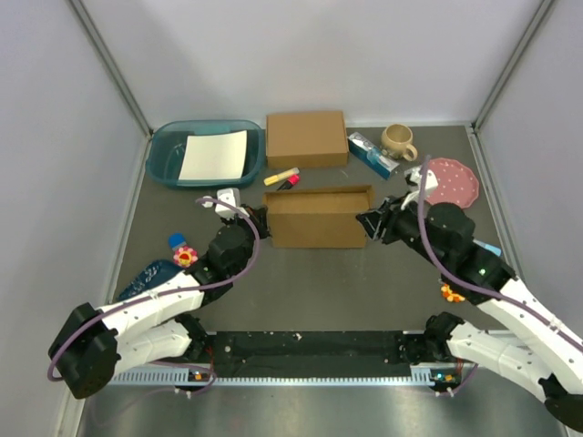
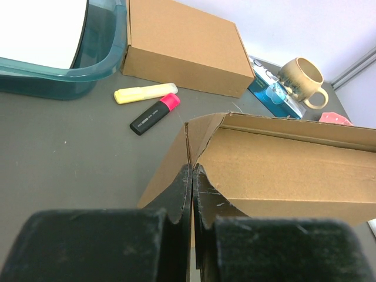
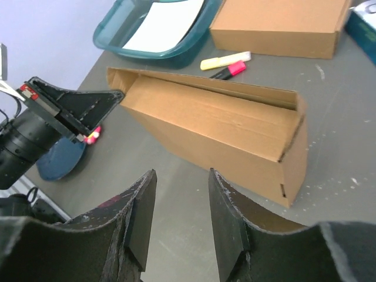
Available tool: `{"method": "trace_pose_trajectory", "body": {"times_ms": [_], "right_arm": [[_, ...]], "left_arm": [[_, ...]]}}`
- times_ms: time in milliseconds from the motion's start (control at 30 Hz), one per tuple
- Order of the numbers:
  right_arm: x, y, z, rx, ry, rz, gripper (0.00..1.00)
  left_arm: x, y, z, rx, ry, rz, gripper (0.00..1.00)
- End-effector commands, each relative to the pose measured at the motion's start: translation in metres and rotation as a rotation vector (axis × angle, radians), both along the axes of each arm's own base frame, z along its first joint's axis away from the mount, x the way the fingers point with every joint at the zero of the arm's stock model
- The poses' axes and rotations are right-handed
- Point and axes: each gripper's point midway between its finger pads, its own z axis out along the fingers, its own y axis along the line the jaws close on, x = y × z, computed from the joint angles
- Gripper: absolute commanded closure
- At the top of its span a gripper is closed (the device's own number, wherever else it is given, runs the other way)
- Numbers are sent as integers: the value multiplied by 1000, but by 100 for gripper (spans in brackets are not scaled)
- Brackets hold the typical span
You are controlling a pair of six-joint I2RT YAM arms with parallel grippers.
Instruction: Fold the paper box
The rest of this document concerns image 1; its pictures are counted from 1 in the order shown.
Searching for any teal plastic bin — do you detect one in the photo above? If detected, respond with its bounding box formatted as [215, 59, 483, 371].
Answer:
[146, 119, 266, 188]

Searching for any blue toothbrush package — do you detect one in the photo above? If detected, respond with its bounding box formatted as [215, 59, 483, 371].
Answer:
[347, 132, 399, 179]

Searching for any orange plush flower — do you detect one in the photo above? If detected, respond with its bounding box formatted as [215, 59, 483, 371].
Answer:
[440, 284, 466, 303]

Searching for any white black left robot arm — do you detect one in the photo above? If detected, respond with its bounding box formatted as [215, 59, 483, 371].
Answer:
[47, 206, 270, 400]

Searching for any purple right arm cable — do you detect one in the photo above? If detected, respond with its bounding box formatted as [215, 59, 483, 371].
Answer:
[416, 154, 583, 397]

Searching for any grey slotted cable duct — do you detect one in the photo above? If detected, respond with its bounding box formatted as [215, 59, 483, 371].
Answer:
[109, 367, 460, 387]

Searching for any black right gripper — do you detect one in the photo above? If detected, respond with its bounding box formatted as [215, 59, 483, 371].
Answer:
[354, 190, 447, 269]

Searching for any pink plush flower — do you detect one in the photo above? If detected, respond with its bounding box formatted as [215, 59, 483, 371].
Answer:
[173, 245, 199, 269]

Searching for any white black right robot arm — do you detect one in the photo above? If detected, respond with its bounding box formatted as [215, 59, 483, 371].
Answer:
[356, 197, 582, 432]

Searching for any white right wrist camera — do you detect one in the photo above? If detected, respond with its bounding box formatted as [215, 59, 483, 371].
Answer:
[404, 166, 439, 205]

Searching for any closed brown cardboard box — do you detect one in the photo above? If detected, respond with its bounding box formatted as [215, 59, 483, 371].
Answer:
[266, 110, 349, 169]

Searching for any beige ceramic mug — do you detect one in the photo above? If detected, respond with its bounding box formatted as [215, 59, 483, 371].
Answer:
[381, 124, 418, 162]

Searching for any light blue marker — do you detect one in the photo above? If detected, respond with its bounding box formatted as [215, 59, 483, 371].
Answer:
[480, 243, 502, 257]

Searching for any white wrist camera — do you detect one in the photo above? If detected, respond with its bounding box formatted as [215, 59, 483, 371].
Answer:
[404, 166, 439, 205]
[201, 188, 243, 219]

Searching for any pink dotted plate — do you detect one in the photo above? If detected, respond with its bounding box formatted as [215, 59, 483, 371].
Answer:
[426, 158, 480, 209]

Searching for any yellow highlighter pen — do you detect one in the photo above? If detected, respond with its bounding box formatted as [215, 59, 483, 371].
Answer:
[263, 168, 300, 187]

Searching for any dark blue patterned pouch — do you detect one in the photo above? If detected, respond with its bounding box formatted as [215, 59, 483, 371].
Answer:
[116, 259, 183, 302]

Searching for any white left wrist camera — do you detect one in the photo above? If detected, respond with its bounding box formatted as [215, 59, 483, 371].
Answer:
[201, 188, 243, 219]

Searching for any black pink highlighter pen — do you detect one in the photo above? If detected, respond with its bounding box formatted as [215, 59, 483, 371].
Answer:
[277, 174, 300, 191]

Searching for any white paper sheet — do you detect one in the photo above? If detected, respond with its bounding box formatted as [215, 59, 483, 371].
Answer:
[179, 130, 248, 181]

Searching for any brown cardboard box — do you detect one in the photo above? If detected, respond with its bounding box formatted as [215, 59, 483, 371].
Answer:
[263, 185, 374, 249]
[266, 110, 349, 169]

